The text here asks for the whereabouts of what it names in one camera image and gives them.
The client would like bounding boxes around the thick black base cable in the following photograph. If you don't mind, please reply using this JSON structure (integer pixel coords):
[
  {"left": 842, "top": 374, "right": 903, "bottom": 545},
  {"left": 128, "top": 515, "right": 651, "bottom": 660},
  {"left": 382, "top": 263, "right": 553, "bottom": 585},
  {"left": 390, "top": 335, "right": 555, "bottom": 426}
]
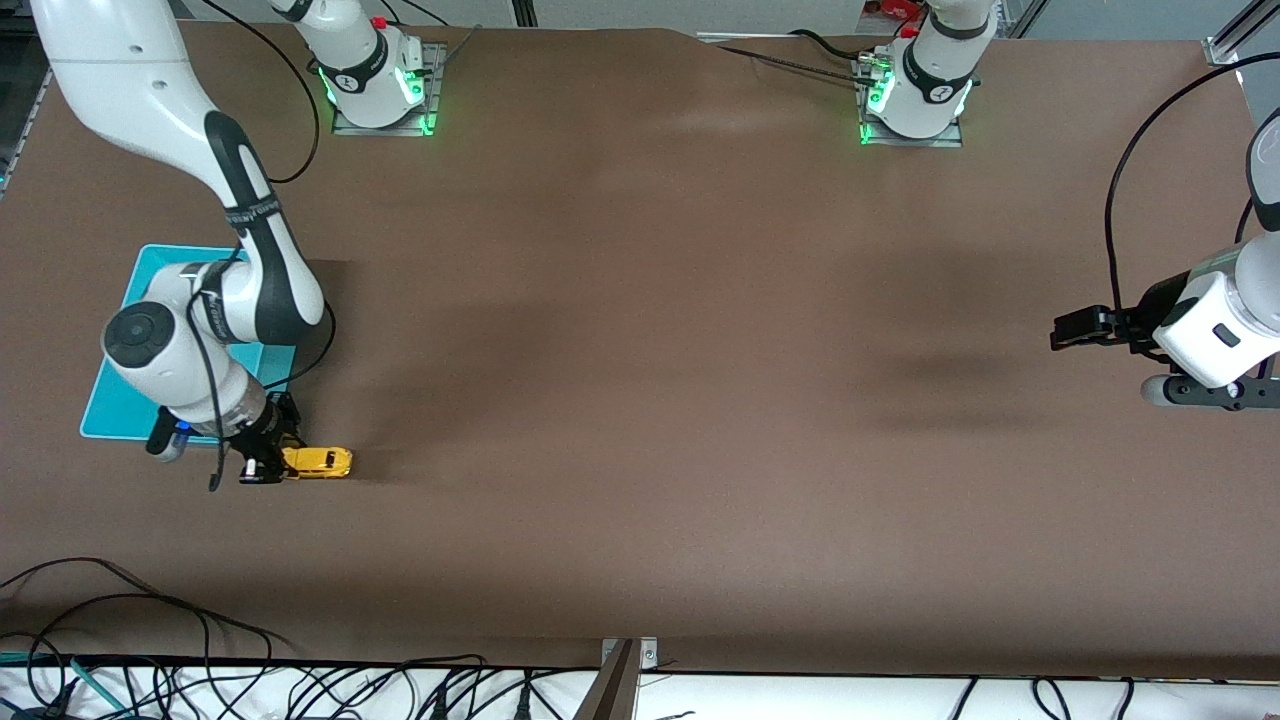
[{"left": 790, "top": 28, "right": 876, "bottom": 63}]

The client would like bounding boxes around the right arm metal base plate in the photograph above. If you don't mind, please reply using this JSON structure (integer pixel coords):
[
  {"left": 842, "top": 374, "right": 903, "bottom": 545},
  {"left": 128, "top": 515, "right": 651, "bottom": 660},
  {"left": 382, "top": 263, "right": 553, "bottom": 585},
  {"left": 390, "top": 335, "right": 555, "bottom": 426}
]
[{"left": 330, "top": 42, "right": 447, "bottom": 138}]

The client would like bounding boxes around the cyan plastic storage bin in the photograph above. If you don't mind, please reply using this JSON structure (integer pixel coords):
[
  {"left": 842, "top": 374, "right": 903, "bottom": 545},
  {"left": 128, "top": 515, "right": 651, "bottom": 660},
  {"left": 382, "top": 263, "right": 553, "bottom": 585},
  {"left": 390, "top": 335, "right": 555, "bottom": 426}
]
[{"left": 80, "top": 244, "right": 301, "bottom": 442}]

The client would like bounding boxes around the thin black right gripper cable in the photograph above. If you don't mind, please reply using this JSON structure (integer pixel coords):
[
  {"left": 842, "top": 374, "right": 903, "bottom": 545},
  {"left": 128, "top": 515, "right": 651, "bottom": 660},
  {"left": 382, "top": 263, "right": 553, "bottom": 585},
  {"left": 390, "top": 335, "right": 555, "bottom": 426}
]
[{"left": 185, "top": 245, "right": 337, "bottom": 493}]

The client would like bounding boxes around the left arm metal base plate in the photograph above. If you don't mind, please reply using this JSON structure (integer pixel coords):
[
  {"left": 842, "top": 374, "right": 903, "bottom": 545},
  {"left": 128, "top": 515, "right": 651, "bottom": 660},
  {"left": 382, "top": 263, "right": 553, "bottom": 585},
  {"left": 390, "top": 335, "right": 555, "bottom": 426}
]
[{"left": 853, "top": 55, "right": 966, "bottom": 149}]

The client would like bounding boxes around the grey metal camera pole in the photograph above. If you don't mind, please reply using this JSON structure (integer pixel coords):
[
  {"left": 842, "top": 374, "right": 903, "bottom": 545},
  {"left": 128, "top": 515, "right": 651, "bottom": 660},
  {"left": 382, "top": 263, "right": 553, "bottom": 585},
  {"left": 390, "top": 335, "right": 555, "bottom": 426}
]
[{"left": 573, "top": 640, "right": 641, "bottom": 720}]

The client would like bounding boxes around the grey table edge rail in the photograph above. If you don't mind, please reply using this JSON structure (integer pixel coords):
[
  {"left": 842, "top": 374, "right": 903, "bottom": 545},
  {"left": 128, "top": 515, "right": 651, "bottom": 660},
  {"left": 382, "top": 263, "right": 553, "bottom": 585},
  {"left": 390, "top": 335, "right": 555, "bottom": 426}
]
[{"left": 0, "top": 70, "right": 53, "bottom": 193}]

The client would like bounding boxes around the thin black base cable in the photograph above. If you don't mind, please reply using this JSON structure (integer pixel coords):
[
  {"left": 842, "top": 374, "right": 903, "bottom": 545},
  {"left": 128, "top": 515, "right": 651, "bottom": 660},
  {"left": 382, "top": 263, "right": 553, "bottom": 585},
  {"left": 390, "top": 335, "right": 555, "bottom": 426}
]
[{"left": 715, "top": 44, "right": 863, "bottom": 83}]

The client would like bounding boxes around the small metal table bracket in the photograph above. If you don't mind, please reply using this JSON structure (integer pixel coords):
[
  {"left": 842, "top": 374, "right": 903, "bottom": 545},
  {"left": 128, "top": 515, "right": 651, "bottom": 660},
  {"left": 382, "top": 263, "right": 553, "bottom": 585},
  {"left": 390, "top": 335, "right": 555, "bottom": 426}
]
[{"left": 600, "top": 637, "right": 659, "bottom": 669}]

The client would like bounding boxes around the teal cable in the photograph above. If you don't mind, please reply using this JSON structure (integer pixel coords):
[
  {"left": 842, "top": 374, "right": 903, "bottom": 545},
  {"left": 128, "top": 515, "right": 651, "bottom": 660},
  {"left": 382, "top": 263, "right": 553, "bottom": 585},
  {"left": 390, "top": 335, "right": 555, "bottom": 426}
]
[{"left": 0, "top": 650, "right": 126, "bottom": 713}]

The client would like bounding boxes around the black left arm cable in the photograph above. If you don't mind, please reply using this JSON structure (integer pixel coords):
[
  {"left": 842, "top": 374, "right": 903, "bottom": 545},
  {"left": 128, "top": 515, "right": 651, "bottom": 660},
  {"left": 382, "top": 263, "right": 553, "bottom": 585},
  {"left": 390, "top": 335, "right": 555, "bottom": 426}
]
[{"left": 1103, "top": 48, "right": 1280, "bottom": 336}]

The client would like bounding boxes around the black looping right arm cable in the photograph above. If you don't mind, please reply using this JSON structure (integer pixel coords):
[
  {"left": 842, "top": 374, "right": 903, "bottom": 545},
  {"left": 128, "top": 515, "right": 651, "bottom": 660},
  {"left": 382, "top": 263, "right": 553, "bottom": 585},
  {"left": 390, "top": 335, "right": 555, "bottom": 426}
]
[{"left": 200, "top": 0, "right": 321, "bottom": 186}]

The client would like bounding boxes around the yellow beetle toy car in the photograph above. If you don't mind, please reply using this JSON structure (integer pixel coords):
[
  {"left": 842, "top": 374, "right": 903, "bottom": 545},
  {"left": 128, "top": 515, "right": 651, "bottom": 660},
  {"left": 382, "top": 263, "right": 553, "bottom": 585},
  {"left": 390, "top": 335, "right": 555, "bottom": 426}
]
[{"left": 280, "top": 446, "right": 354, "bottom": 481}]

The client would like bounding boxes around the long black table cable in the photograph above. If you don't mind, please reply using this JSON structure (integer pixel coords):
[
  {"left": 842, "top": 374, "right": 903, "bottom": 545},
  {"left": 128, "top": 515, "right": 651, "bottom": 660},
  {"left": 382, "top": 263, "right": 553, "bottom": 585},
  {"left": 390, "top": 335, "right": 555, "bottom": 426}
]
[
  {"left": 0, "top": 556, "right": 161, "bottom": 601},
  {"left": 0, "top": 592, "right": 298, "bottom": 663}
]

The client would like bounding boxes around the aluminium frame profile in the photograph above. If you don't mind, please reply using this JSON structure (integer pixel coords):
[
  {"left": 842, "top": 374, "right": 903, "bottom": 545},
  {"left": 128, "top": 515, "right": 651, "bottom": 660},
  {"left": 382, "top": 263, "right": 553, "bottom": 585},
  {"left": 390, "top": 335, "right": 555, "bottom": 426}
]
[{"left": 1205, "top": 0, "right": 1280, "bottom": 67}]

